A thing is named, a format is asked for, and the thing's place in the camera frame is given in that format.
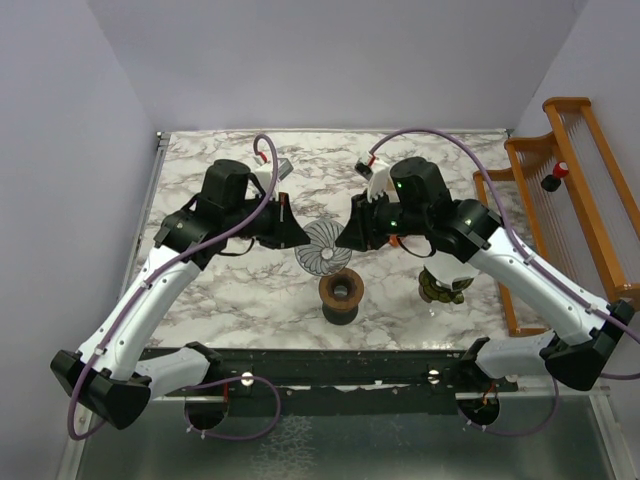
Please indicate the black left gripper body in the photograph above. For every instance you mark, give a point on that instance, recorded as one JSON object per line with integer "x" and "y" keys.
{"x": 265, "y": 227}

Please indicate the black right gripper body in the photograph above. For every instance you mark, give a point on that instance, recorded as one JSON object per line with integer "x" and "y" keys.
{"x": 386, "y": 218}

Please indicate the grey ribbed glass dripper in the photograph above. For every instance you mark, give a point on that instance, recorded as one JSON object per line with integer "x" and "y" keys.
{"x": 322, "y": 257}

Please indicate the round wooden dripper base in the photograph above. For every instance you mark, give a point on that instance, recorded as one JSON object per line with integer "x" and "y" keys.
{"x": 342, "y": 291}

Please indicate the white paper coffee filter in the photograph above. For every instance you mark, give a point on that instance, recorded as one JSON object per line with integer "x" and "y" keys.
{"x": 449, "y": 273}

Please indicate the green glass dripper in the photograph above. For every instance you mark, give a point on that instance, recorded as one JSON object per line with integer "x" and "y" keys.
{"x": 431, "y": 290}

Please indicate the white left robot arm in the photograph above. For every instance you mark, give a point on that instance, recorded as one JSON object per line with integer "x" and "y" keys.
{"x": 106, "y": 373}

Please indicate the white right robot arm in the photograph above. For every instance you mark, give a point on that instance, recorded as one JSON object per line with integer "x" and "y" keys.
{"x": 468, "y": 237}

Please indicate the red and black bottle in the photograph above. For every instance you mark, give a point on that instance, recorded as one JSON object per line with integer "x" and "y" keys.
{"x": 551, "y": 182}

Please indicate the orange wooden rack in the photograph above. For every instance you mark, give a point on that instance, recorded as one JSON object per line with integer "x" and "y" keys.
{"x": 589, "y": 227}

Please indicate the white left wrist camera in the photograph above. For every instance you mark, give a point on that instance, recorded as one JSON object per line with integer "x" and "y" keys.
{"x": 264, "y": 173}

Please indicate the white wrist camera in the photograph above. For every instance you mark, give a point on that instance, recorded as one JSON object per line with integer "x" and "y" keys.
{"x": 264, "y": 173}
{"x": 377, "y": 174}

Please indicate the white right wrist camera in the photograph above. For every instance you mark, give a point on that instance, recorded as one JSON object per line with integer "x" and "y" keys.
{"x": 377, "y": 174}

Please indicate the black front table rail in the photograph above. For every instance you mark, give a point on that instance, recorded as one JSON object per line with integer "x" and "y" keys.
{"x": 345, "y": 382}

